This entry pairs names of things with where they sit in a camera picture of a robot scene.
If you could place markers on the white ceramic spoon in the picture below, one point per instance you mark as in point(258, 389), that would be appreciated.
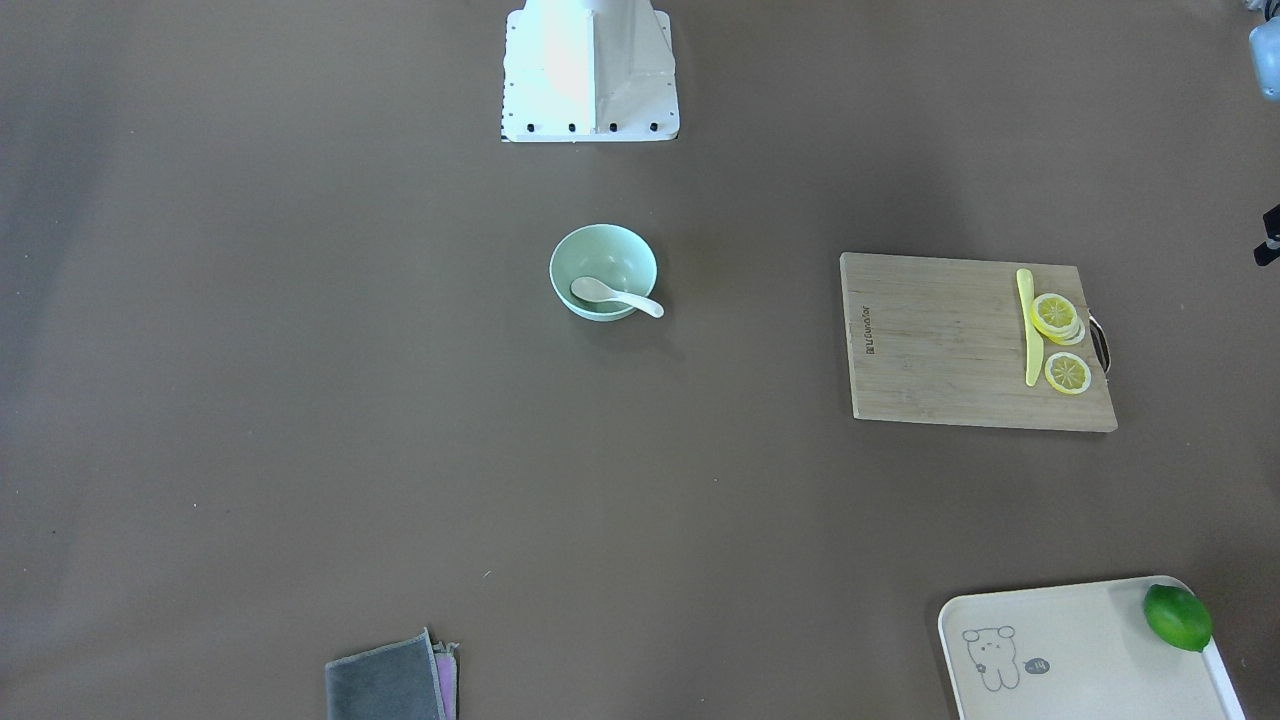
point(591, 290)

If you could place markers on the light green bowl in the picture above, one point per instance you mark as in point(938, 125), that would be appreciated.
point(613, 255)

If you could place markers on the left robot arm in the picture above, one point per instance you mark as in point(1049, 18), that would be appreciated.
point(1264, 42)

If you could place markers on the wooden cutting board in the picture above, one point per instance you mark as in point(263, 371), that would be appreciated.
point(942, 341)

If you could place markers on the grey folded cloth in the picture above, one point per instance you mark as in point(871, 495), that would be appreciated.
point(413, 679)

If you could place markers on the yellow plastic knife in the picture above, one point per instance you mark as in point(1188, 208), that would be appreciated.
point(1034, 342)

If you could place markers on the front stacked lemon slice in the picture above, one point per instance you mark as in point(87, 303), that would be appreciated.
point(1053, 313)

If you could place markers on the stacked lemon slice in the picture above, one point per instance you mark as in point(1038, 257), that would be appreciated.
point(1073, 338)
point(1053, 337)
point(1053, 313)

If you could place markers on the single lemon slice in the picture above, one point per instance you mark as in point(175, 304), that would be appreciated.
point(1068, 373)

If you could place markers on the middle stacked lemon slice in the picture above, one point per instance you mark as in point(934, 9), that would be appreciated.
point(1053, 337)

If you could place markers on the back stacked lemon slice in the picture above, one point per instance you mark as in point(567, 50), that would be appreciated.
point(1073, 338)

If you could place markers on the cream rabbit tray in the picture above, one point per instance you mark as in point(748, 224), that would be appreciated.
point(1078, 651)

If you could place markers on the green lime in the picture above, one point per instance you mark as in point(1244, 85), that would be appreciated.
point(1178, 617)

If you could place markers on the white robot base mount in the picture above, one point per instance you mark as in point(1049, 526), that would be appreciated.
point(589, 71)

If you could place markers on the metal cutting board handle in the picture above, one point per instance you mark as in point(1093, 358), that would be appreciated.
point(1100, 344)

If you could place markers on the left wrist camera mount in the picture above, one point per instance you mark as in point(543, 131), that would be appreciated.
point(1269, 250)

